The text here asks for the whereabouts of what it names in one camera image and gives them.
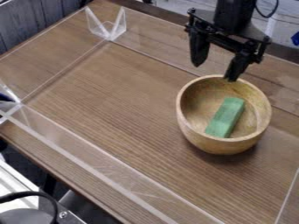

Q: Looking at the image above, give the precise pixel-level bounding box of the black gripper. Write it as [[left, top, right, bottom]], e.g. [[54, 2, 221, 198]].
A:
[[186, 0, 272, 82]]

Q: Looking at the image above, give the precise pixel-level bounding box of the green rectangular block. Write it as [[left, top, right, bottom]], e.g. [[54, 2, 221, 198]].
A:
[[205, 97, 246, 138]]

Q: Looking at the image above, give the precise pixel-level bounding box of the brown wooden bowl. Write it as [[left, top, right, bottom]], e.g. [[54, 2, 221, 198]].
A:
[[175, 74, 273, 155]]

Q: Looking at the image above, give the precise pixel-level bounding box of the white container in background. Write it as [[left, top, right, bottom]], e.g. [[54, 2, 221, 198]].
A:
[[266, 12, 299, 48]]

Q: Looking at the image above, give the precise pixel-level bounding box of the blue object at right edge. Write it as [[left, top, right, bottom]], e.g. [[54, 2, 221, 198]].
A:
[[292, 32, 299, 46]]

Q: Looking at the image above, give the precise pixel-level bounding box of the clear acrylic front barrier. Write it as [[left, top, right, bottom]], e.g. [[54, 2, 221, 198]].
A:
[[0, 83, 225, 224]]

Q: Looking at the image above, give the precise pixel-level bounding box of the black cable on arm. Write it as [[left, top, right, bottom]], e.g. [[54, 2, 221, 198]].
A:
[[254, 0, 281, 19]]

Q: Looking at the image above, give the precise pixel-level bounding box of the clear acrylic corner bracket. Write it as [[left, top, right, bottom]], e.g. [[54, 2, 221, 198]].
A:
[[85, 7, 127, 41]]

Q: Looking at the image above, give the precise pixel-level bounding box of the grey metal bracket with screw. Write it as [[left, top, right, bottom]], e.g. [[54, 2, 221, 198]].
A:
[[0, 200, 89, 224]]

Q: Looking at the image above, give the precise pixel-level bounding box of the black cable bottom left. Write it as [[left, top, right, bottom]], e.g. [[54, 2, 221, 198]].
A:
[[0, 190, 61, 224]]

